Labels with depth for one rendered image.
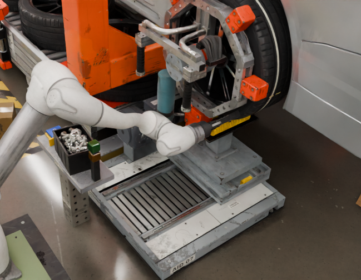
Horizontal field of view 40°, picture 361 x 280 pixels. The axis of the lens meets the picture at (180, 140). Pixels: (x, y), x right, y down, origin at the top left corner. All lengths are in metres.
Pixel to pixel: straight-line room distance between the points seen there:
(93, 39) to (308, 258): 1.50
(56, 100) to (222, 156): 1.25
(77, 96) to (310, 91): 0.94
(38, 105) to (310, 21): 1.05
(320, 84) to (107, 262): 1.28
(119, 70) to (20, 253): 1.06
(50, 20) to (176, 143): 1.63
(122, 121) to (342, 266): 1.37
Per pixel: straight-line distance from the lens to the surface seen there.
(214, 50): 2.05
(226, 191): 2.64
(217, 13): 2.13
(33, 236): 2.25
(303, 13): 2.02
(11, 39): 3.61
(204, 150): 2.74
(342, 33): 1.93
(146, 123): 2.15
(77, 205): 2.56
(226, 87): 2.38
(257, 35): 2.11
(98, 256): 2.52
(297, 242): 2.69
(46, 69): 1.86
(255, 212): 2.66
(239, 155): 2.75
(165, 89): 2.39
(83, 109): 1.73
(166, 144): 2.07
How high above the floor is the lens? 1.99
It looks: 39 degrees down
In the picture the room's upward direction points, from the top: 4 degrees clockwise
